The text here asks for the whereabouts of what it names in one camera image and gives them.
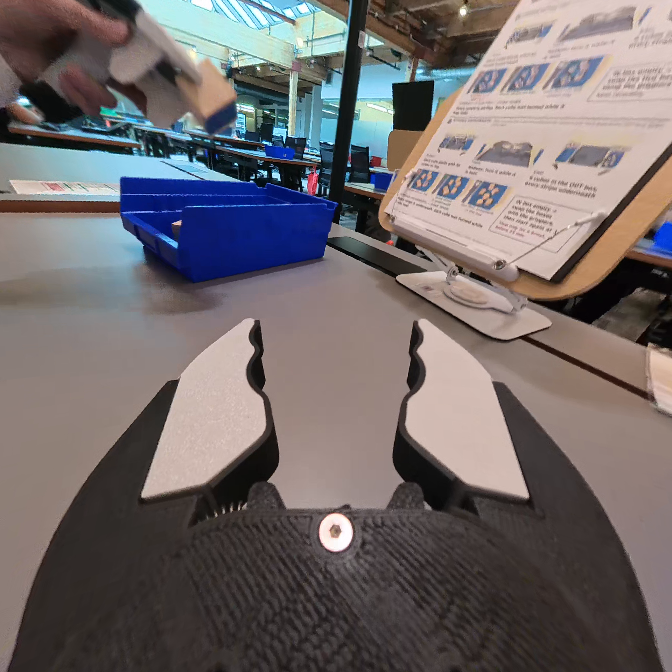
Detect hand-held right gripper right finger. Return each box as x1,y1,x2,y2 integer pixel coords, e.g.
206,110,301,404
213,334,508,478
393,318,531,512

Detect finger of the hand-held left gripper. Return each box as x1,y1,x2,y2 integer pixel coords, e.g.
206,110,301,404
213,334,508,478
107,34,196,130
131,9,204,87

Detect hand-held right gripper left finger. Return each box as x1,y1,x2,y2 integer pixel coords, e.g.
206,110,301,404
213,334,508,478
140,317,280,520

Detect person's left forearm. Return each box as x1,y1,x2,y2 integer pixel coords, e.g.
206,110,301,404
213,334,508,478
0,52,22,108

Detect person's left hand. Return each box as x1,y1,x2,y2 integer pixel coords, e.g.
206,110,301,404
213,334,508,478
0,0,148,113

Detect wooden-top background table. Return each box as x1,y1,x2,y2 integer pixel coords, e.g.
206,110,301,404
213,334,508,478
8,122,142,153
184,131,321,192
344,181,389,232
627,247,672,271

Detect black steel column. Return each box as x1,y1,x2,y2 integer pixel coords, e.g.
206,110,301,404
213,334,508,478
328,0,371,207

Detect laminated instruction sheet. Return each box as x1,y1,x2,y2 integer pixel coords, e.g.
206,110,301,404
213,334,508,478
646,344,672,415

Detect wooden book stand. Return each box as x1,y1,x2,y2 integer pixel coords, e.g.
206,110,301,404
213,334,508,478
387,130,415,171

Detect black display panel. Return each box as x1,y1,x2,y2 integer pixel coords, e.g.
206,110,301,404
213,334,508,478
392,81,435,132

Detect printed instruction poster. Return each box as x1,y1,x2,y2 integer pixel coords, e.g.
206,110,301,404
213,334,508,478
386,0,672,281

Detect black table cable flap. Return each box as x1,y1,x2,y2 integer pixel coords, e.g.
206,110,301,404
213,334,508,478
327,236,415,278

